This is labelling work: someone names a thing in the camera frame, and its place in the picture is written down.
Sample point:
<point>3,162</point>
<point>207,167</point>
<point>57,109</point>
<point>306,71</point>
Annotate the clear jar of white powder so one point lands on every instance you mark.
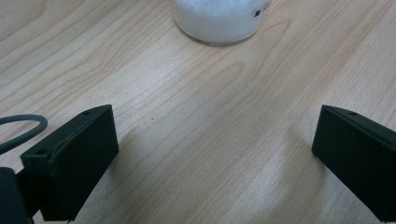
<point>218,21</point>

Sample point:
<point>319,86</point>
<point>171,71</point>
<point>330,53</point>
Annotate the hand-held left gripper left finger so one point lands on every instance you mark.
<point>71,158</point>

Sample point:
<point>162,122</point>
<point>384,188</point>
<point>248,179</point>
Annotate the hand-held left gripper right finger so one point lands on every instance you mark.
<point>358,155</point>

